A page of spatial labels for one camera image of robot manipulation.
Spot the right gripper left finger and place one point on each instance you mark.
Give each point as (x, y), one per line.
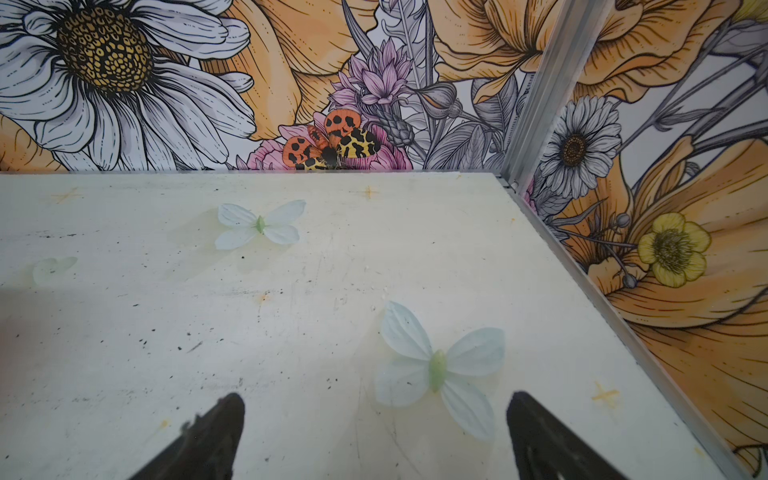
(206, 447)

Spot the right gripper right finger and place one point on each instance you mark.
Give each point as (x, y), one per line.
(545, 448)

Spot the right corner aluminium post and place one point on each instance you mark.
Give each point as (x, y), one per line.
(574, 36)

